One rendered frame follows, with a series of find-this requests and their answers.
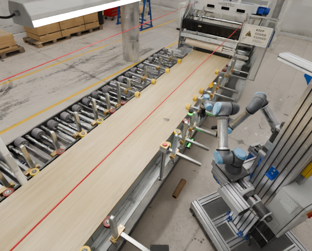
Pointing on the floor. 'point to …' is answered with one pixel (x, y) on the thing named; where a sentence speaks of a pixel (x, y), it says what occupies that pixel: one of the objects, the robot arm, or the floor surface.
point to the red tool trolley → (110, 12)
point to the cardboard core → (179, 188)
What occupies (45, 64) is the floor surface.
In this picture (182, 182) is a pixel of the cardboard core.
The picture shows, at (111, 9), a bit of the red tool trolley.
